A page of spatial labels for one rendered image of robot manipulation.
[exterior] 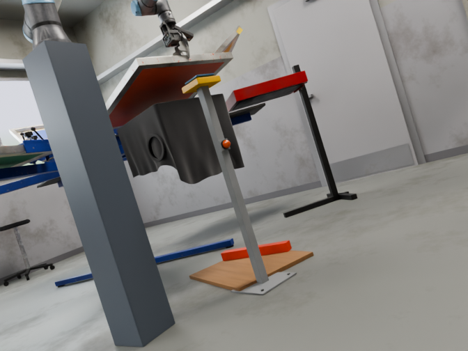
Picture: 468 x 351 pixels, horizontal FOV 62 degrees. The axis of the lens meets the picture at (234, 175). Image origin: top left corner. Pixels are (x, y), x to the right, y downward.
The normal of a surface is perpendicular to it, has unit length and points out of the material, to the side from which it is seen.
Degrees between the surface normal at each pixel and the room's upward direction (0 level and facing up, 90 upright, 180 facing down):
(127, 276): 90
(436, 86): 90
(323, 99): 90
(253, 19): 90
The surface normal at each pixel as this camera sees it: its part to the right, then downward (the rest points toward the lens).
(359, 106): -0.56, 0.19
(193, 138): 0.71, -0.16
